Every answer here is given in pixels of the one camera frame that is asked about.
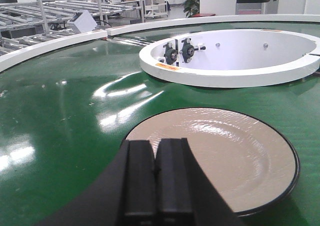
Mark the black bearing block right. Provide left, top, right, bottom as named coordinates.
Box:
left=181, top=38, right=206, bottom=63

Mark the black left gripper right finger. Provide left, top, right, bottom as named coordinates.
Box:
left=155, top=138, right=194, bottom=226

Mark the white outer conveyor rim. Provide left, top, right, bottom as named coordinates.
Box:
left=0, top=14, right=320, bottom=72

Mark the green potted plant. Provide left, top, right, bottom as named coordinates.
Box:
left=182, top=0, right=200, bottom=18

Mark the beige plate black rim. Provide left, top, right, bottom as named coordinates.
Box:
left=127, top=107, right=300, bottom=217

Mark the black bearing block left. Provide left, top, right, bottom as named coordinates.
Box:
left=164, top=42, right=179, bottom=65

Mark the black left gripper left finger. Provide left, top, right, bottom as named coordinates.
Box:
left=118, top=140, right=157, bottom=226

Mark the white control box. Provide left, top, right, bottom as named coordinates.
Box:
left=67, top=9, right=97, bottom=34

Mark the metal roller rack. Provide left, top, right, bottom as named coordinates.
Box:
left=0, top=0, right=145, bottom=56

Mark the black bearing block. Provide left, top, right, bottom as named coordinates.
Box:
left=164, top=42, right=179, bottom=65
left=181, top=38, right=206, bottom=63

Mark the white inner conveyor ring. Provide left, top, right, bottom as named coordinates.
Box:
left=138, top=28, right=320, bottom=89

